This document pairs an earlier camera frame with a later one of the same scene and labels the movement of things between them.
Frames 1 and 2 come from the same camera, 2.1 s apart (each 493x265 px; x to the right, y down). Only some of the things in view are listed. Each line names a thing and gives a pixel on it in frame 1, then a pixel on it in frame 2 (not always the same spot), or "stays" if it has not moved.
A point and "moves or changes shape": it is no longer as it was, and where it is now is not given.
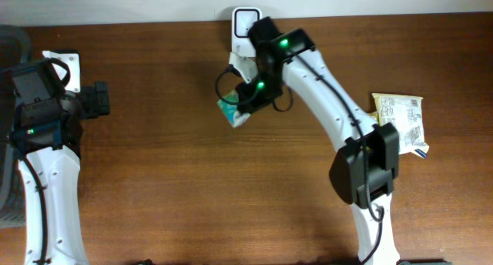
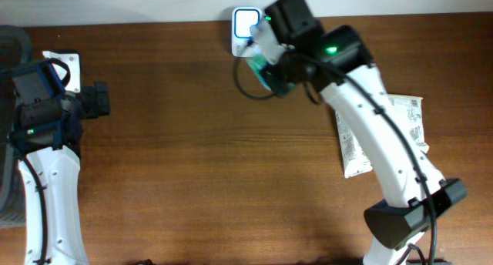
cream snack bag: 405,112 stays
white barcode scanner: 241,20 stays
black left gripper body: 94,103 stays
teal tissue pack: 229,105 moves or changes shape
